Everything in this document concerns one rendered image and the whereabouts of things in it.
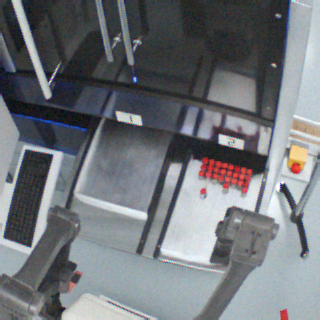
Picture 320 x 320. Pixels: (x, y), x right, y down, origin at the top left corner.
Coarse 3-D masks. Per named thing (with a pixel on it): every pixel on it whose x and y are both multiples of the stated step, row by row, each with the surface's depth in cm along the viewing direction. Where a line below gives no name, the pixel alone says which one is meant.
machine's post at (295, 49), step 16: (304, 0) 99; (304, 16) 104; (288, 32) 112; (304, 32) 110; (288, 48) 118; (304, 48) 115; (288, 64) 125; (288, 80) 131; (288, 96) 138; (288, 112) 145; (288, 128) 153; (272, 144) 165; (272, 160) 175; (272, 192) 197
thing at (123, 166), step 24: (96, 144) 192; (120, 144) 191; (144, 144) 190; (168, 144) 186; (96, 168) 187; (120, 168) 187; (144, 168) 186; (96, 192) 183; (120, 192) 183; (144, 192) 182
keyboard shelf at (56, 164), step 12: (60, 156) 199; (60, 168) 199; (48, 180) 195; (12, 192) 194; (48, 192) 193; (0, 204) 192; (48, 204) 191; (0, 216) 190; (36, 228) 187; (0, 240) 185; (36, 240) 184; (24, 252) 183
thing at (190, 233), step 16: (192, 160) 186; (192, 176) 184; (256, 176) 182; (192, 192) 181; (208, 192) 181; (240, 192) 180; (256, 192) 179; (176, 208) 178; (192, 208) 179; (208, 208) 178; (224, 208) 178; (176, 224) 177; (192, 224) 176; (208, 224) 176; (176, 240) 174; (192, 240) 174; (208, 240) 173; (192, 256) 169; (208, 256) 171
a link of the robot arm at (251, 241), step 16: (240, 224) 108; (256, 224) 106; (272, 224) 107; (240, 240) 103; (256, 240) 104; (240, 256) 102; (256, 256) 101; (240, 272) 104; (224, 288) 108; (208, 304) 112; (224, 304) 110
